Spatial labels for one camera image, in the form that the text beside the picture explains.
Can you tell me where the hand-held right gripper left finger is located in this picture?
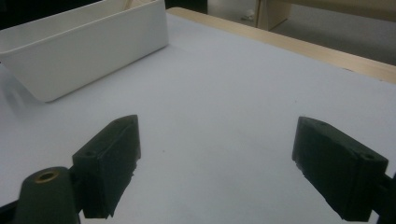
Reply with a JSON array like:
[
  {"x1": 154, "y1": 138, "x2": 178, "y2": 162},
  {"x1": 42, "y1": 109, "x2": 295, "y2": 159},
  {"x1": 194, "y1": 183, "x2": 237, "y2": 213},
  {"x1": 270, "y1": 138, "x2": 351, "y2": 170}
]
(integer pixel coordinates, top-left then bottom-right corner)
[{"x1": 72, "y1": 114, "x2": 142, "y2": 219}]

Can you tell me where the light wooden shelf unit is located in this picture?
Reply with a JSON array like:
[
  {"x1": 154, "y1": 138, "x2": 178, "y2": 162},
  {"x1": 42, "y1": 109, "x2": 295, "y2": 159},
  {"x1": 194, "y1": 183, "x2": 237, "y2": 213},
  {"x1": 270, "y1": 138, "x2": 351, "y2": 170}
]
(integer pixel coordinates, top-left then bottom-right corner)
[{"x1": 255, "y1": 0, "x2": 396, "y2": 32}]

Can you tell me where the dark curtain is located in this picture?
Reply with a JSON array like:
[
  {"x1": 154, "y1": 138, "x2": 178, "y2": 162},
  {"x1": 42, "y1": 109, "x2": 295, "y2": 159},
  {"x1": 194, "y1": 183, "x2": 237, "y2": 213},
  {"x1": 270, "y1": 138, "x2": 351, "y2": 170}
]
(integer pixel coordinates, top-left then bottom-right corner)
[{"x1": 0, "y1": 0, "x2": 208, "y2": 31}]

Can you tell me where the white plastic storage bin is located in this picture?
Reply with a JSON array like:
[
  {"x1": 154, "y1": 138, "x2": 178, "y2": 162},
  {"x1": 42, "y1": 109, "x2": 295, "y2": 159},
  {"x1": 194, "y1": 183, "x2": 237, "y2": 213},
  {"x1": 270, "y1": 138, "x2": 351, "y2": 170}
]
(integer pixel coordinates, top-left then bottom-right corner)
[{"x1": 0, "y1": 0, "x2": 170, "y2": 103}]

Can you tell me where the small white floor object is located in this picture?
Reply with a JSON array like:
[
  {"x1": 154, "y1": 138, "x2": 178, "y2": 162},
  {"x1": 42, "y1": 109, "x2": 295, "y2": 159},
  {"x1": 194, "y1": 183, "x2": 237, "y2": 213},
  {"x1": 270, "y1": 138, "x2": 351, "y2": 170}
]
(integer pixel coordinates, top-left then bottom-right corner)
[{"x1": 242, "y1": 8, "x2": 256, "y2": 21}]

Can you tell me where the white table cover sheet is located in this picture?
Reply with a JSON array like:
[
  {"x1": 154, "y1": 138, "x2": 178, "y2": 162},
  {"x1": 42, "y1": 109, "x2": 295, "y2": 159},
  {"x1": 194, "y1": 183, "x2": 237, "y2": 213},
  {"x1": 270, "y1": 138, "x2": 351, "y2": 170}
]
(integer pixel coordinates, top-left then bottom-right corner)
[{"x1": 0, "y1": 13, "x2": 396, "y2": 224}]

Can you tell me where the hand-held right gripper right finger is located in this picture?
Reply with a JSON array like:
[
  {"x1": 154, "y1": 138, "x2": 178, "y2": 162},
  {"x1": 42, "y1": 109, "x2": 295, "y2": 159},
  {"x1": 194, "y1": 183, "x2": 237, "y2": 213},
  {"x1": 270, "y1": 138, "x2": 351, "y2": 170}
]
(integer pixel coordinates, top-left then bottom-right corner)
[{"x1": 291, "y1": 116, "x2": 389, "y2": 222}]

